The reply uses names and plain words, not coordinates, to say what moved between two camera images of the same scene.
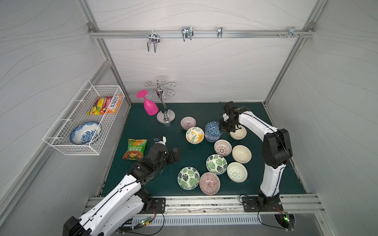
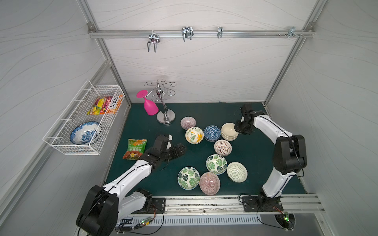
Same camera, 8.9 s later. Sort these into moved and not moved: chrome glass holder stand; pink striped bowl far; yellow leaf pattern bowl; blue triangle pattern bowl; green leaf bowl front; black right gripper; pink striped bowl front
Moved: black right gripper; blue triangle pattern bowl
Not moved: yellow leaf pattern bowl; chrome glass holder stand; green leaf bowl front; pink striped bowl front; pink striped bowl far
